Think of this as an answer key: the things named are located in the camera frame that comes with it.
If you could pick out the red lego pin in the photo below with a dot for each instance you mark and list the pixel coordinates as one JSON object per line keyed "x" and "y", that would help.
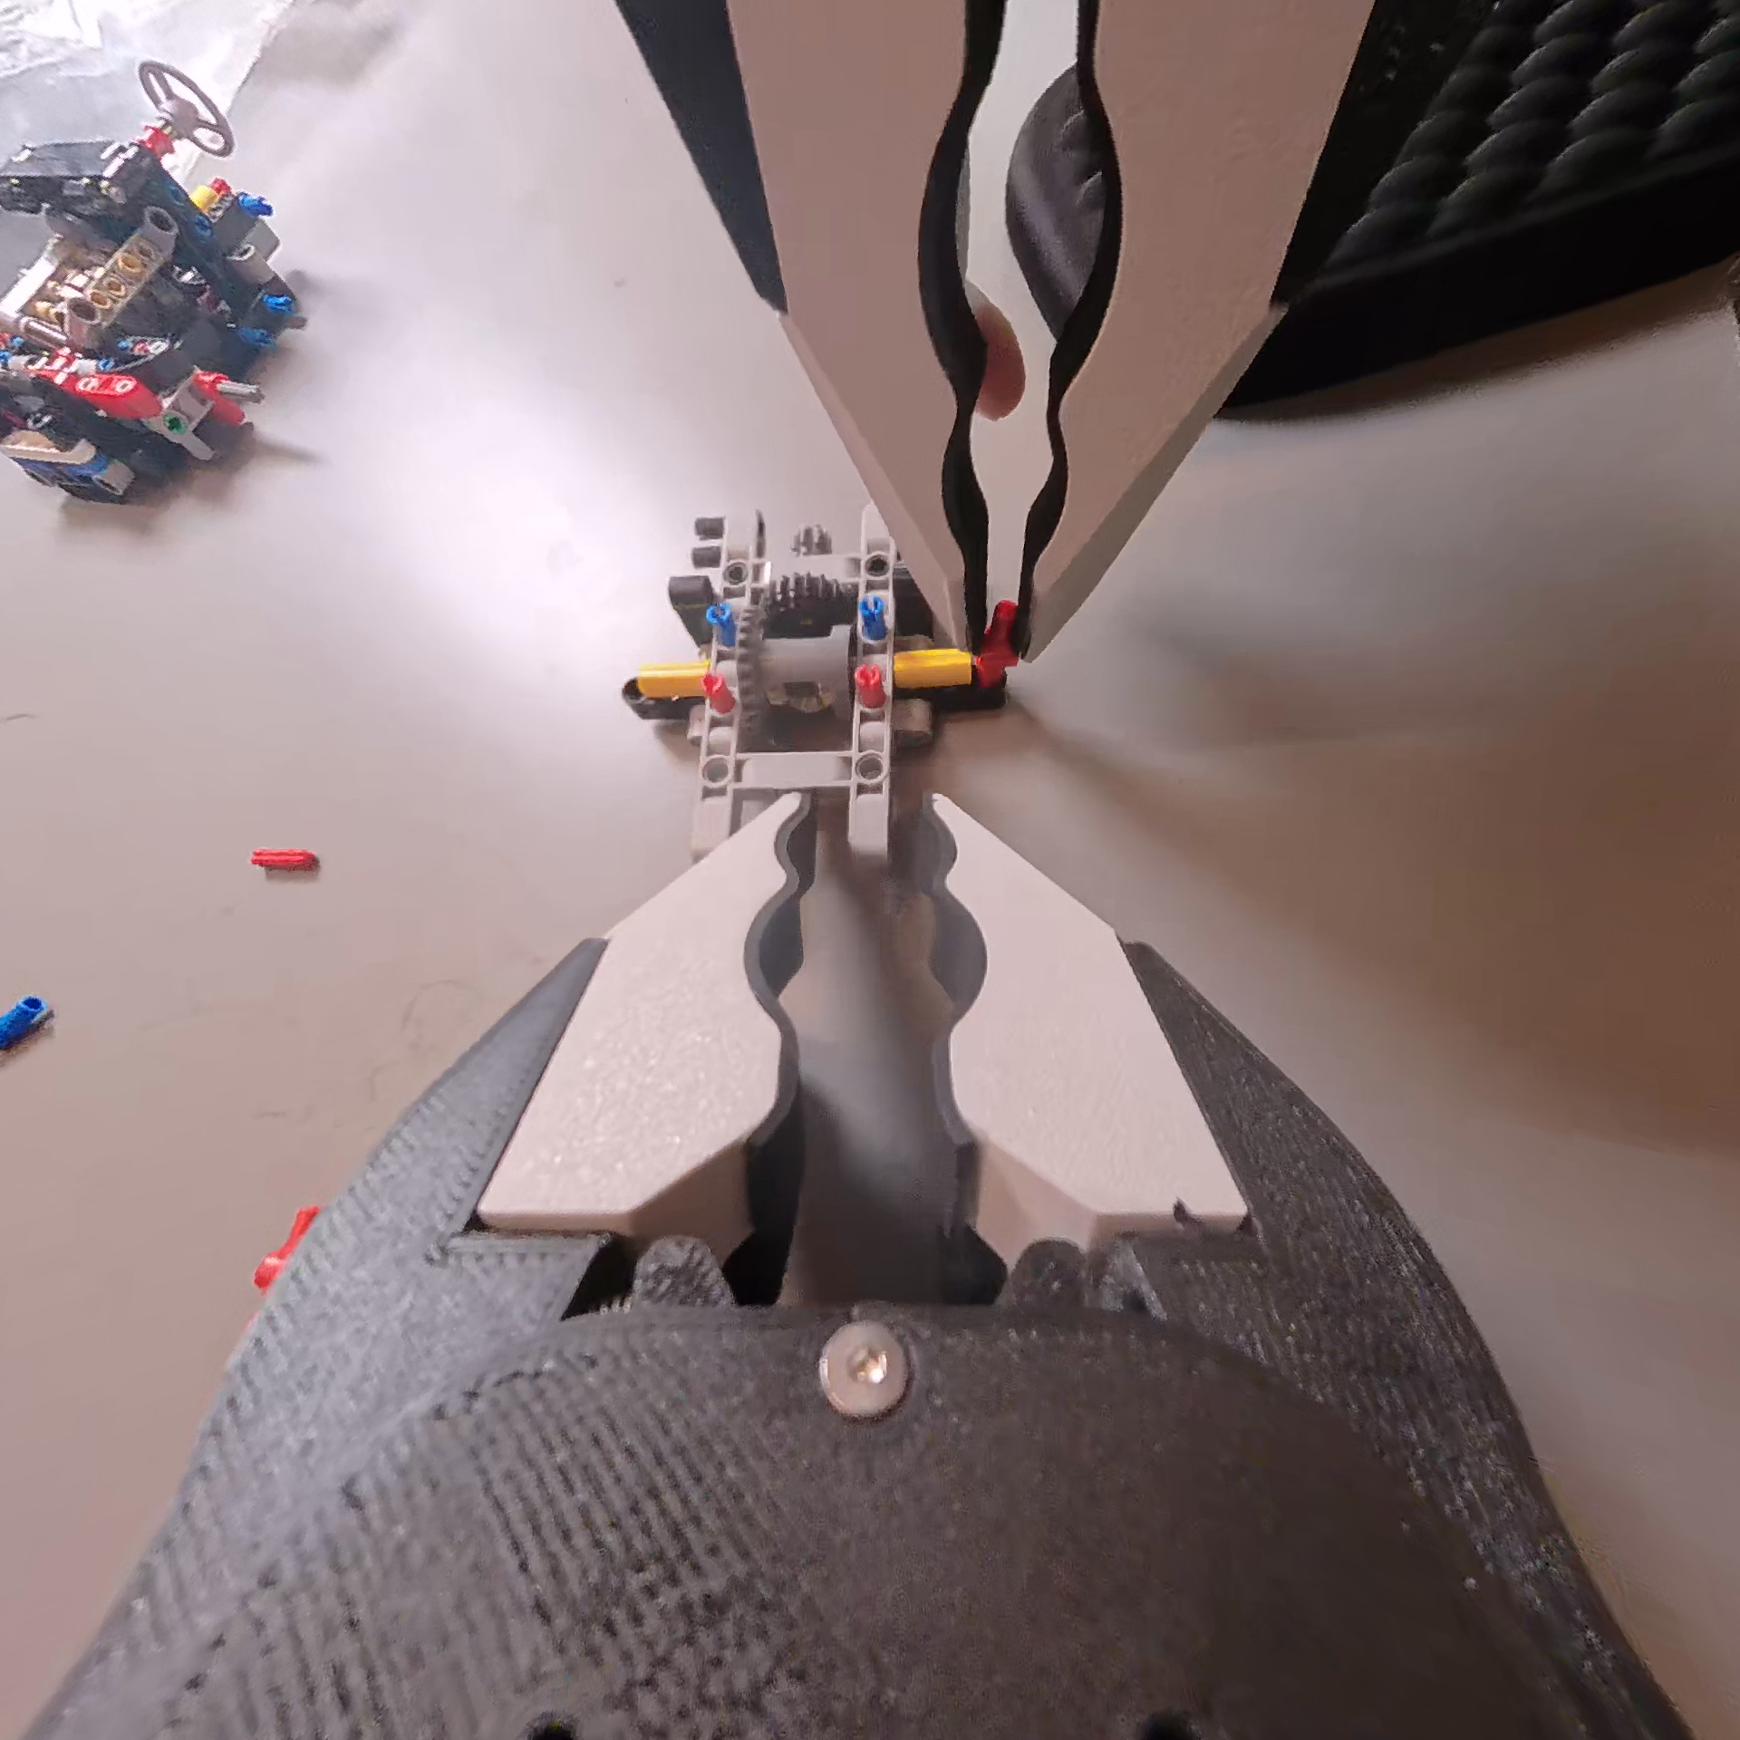
{"x": 286, "y": 858}

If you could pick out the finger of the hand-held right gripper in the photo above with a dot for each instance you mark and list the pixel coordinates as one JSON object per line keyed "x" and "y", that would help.
{"x": 1197, "y": 204}
{"x": 844, "y": 204}

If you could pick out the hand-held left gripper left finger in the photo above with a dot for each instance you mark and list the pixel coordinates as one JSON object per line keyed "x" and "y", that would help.
{"x": 639, "y": 1074}

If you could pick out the clear plastic bag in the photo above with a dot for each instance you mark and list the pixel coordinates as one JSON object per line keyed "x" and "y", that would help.
{"x": 81, "y": 54}

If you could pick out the lego car model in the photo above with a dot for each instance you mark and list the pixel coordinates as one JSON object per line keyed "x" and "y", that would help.
{"x": 122, "y": 313}

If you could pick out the grey lego gear frame assembly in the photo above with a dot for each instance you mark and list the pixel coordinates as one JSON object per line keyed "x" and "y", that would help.
{"x": 801, "y": 667}

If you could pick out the person's right hand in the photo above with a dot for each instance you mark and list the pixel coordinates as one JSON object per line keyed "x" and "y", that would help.
{"x": 1000, "y": 365}

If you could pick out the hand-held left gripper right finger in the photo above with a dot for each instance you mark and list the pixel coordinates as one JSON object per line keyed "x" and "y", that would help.
{"x": 1087, "y": 1074}

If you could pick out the red lego axle connector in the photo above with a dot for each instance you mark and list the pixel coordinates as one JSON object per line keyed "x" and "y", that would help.
{"x": 998, "y": 639}
{"x": 282, "y": 1248}

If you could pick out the blue lego pin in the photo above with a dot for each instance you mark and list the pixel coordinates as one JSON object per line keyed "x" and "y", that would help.
{"x": 23, "y": 1022}

